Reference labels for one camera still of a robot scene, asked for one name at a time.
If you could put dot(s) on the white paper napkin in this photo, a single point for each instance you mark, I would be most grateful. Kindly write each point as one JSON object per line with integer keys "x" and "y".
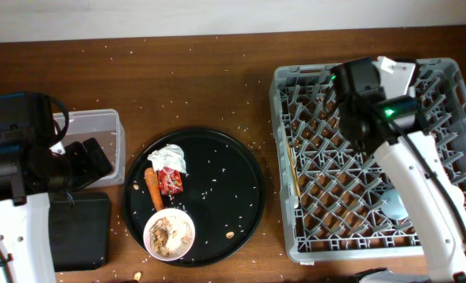
{"x": 170, "y": 156}

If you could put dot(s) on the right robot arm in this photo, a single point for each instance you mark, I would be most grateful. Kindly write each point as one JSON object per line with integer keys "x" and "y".
{"x": 381, "y": 116}

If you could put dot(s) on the clear plastic waste bin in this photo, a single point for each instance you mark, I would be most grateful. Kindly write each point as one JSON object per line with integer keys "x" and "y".
{"x": 100, "y": 130}

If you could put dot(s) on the peanut on black tray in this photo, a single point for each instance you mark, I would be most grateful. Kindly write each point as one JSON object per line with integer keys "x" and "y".
{"x": 230, "y": 234}

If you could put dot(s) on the red snack wrapper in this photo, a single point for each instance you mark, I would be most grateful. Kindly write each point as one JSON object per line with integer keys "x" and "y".
{"x": 170, "y": 181}

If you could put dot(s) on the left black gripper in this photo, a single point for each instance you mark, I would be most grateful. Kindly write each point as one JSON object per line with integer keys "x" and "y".
{"x": 89, "y": 172}

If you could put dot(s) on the pink bowl with food scraps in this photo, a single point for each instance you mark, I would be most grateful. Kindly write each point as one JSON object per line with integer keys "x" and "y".
{"x": 169, "y": 234}

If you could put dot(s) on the wooden chopstick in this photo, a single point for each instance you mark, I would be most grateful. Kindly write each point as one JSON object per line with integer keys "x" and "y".
{"x": 293, "y": 169}

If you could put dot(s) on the black rectangular waste tray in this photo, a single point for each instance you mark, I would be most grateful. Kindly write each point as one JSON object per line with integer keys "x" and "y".
{"x": 79, "y": 231}

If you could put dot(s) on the orange carrot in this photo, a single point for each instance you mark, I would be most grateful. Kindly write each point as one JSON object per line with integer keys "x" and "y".
{"x": 152, "y": 182}

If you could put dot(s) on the light blue cup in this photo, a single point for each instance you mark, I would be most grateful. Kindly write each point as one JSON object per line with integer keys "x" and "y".
{"x": 393, "y": 206}

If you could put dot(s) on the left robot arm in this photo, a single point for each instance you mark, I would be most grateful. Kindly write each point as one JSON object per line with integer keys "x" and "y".
{"x": 30, "y": 170}

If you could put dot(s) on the grey plastic dishwasher rack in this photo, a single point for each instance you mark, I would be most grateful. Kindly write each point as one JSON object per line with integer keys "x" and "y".
{"x": 339, "y": 215}

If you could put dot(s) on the white plastic fork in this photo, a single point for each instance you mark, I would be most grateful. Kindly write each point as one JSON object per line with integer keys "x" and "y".
{"x": 296, "y": 202}

